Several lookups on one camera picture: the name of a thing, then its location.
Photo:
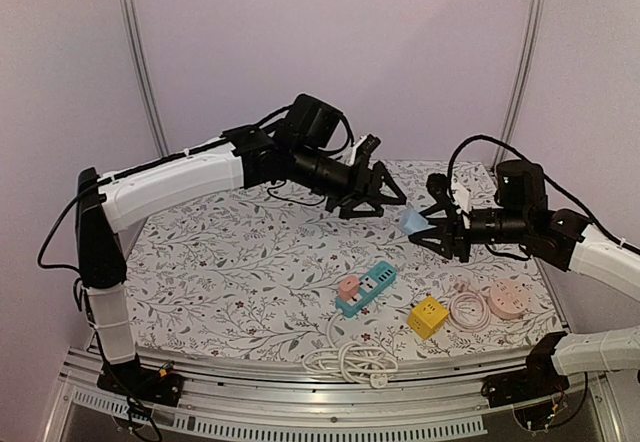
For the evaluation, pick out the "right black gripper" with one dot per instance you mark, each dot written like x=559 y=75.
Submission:
x=458 y=224

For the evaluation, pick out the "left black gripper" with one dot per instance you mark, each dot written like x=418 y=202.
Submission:
x=360 y=190

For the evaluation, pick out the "blue plug adapter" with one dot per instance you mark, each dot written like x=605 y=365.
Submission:
x=411 y=222

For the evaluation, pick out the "teal power strip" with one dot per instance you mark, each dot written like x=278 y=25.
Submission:
x=375 y=281

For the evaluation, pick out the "pink plug adapter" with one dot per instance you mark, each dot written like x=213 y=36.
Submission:
x=348 y=288

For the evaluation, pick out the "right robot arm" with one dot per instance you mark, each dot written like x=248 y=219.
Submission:
x=550 y=224

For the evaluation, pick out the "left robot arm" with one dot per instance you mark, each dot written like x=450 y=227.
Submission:
x=289 y=144

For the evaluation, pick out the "yellow cube socket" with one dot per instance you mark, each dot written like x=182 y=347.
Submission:
x=426 y=318

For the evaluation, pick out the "floral table mat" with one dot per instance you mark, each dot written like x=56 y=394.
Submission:
x=254 y=275

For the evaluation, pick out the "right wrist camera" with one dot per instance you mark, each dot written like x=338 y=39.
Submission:
x=438 y=185

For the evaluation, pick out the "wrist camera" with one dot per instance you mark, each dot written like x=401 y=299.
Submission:
x=438 y=185
x=364 y=147

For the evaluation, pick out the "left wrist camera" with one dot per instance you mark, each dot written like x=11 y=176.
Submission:
x=364 y=147

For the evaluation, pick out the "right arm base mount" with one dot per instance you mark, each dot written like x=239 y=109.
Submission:
x=528 y=383

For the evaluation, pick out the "aluminium front rail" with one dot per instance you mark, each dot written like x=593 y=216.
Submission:
x=429 y=400

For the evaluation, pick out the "right aluminium frame post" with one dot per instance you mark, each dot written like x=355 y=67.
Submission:
x=534 y=15

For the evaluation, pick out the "aluminium frame post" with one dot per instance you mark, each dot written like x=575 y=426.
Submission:
x=143 y=77
x=534 y=15

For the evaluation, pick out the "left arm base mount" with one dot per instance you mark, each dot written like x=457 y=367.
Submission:
x=159 y=386

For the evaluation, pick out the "left aluminium frame post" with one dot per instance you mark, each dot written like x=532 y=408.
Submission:
x=143 y=77

